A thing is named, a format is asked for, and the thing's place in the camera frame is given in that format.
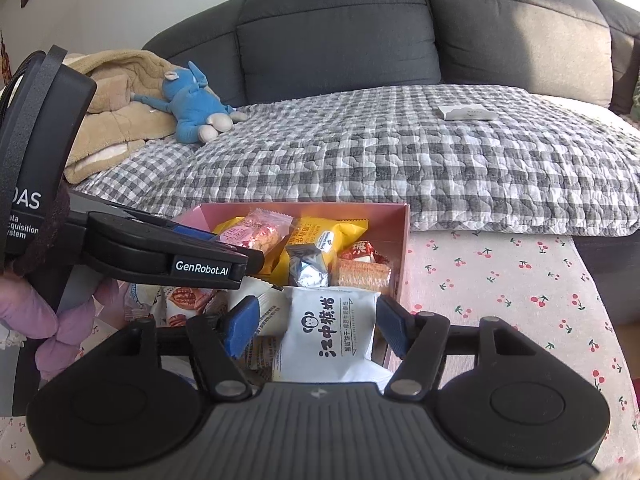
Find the person's left hand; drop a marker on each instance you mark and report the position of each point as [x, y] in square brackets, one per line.
[30, 315]

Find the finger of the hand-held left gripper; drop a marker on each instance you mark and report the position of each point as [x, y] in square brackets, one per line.
[192, 234]
[150, 250]

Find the white blue bread packet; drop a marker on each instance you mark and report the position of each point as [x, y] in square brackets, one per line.
[140, 305]

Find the beige fleece blanket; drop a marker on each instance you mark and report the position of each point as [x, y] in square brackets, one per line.
[125, 105]

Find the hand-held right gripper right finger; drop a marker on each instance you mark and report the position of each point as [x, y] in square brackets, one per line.
[392, 325]

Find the white pecan snack packet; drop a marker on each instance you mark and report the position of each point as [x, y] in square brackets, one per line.
[185, 300]

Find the silver blue snack packet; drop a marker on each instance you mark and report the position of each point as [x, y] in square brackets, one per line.
[307, 265]

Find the small flat white box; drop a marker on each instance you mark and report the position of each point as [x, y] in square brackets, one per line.
[467, 112]

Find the grey white checkered quilt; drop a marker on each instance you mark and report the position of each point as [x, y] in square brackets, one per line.
[400, 160]

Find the large yellow snack packet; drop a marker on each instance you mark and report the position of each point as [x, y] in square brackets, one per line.
[325, 232]

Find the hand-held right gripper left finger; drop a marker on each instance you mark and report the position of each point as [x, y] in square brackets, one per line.
[240, 327]

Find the dark grey sofa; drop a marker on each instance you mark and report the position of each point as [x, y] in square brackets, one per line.
[325, 45]

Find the pink cardboard box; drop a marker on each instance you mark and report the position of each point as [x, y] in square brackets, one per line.
[395, 240]

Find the clear brown wafer packet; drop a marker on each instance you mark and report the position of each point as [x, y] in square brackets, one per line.
[362, 274]

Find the blue plush toy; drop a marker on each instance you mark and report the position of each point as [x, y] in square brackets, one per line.
[192, 105]

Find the pink rice cracker packet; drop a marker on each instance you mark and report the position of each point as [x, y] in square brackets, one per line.
[255, 232]

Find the white text-printed snack packet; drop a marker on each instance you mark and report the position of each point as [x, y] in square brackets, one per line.
[267, 310]

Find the cherry-print tablecloth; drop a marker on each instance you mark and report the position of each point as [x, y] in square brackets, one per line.
[500, 285]

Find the white snack packet monkey print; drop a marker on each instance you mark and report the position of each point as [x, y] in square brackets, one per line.
[330, 330]

